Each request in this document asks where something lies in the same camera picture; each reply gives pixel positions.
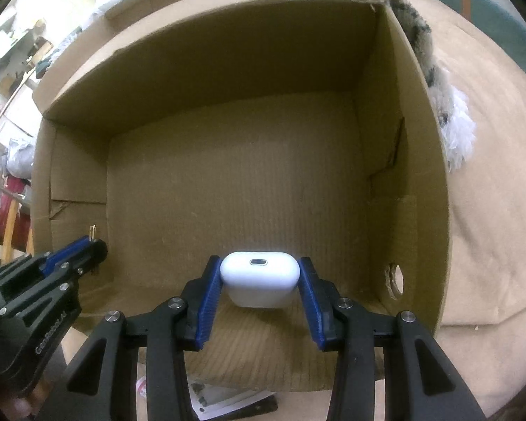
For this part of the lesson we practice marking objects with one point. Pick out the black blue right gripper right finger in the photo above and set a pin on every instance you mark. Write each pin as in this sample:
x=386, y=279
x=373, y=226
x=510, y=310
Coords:
x=421, y=382

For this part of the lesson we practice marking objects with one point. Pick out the beige patterned fringed rug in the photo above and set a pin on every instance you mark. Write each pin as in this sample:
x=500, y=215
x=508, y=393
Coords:
x=449, y=104

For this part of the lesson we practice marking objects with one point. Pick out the brown cardboard box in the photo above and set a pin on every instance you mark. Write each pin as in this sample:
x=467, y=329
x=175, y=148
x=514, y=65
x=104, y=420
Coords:
x=182, y=129

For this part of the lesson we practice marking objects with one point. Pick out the white earbuds charging case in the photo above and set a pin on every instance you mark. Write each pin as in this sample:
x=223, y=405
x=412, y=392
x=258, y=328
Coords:
x=260, y=280

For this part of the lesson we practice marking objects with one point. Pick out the printed paper sheet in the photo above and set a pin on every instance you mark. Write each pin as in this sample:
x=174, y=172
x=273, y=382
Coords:
x=211, y=402

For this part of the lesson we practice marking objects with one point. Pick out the wooden chair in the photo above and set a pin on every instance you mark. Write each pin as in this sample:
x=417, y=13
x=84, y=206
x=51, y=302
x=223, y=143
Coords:
x=16, y=235

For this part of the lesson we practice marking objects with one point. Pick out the person's left hand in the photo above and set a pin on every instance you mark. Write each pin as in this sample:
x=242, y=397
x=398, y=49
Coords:
x=25, y=408

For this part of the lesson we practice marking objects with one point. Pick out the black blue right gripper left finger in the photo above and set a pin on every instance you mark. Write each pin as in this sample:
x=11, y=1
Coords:
x=100, y=380

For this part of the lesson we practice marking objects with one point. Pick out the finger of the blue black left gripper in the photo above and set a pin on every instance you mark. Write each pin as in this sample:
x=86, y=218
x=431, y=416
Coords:
x=83, y=255

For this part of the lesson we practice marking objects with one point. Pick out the cluttered desk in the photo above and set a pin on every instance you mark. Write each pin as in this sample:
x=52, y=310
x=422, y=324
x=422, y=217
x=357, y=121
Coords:
x=24, y=41

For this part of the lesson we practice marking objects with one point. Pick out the beige blanket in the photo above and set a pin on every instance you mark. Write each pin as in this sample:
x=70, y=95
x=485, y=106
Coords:
x=483, y=326

